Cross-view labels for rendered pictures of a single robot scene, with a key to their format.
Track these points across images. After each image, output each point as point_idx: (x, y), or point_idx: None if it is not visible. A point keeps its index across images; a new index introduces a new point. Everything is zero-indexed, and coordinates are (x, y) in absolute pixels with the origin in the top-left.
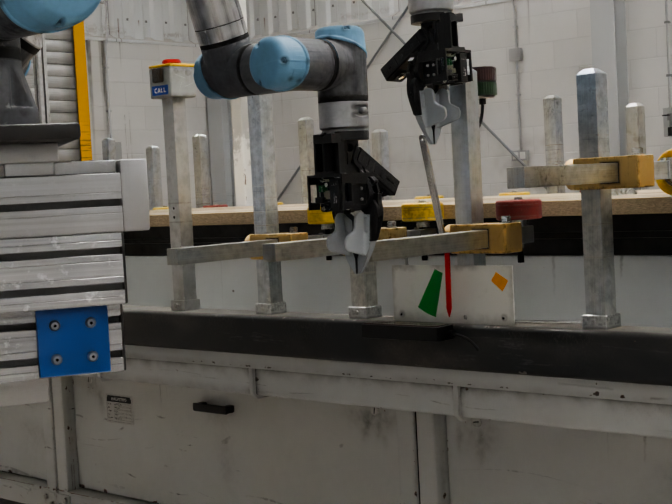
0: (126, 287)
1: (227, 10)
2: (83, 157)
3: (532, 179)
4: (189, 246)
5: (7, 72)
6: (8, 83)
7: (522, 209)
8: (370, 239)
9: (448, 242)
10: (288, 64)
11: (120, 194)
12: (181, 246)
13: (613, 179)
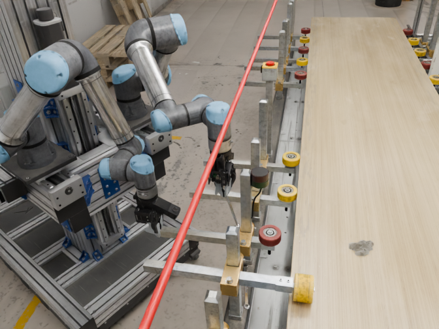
0: (58, 220)
1: (112, 135)
2: None
3: (149, 270)
4: (268, 136)
5: (25, 153)
6: (25, 156)
7: (260, 239)
8: (154, 232)
9: (208, 239)
10: (100, 175)
11: (49, 198)
12: None
13: (217, 281)
